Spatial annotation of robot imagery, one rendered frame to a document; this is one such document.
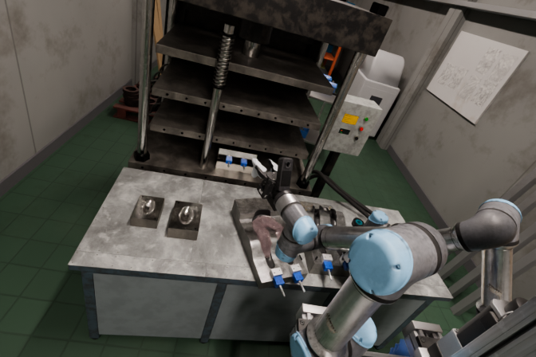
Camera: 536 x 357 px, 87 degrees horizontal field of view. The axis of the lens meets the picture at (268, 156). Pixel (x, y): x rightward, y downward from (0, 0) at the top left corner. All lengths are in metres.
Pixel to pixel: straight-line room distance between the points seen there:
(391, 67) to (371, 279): 4.91
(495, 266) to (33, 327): 2.33
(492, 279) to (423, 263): 0.68
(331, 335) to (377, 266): 0.28
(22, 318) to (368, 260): 2.12
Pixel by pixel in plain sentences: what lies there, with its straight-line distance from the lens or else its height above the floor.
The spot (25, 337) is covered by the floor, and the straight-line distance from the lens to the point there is 2.34.
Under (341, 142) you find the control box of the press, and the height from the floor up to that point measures 1.16.
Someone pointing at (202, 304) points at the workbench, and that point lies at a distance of 1.79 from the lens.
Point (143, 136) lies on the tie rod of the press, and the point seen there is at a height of 0.98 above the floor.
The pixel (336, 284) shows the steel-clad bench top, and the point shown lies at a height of 0.80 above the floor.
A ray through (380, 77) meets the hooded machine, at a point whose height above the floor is 1.09.
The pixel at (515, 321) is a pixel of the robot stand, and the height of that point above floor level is 1.61.
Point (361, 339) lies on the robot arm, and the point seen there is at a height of 1.27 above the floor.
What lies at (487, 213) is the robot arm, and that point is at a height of 1.60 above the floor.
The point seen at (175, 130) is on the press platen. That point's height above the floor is 1.03.
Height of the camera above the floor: 2.03
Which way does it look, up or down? 32 degrees down
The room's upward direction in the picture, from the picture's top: 18 degrees clockwise
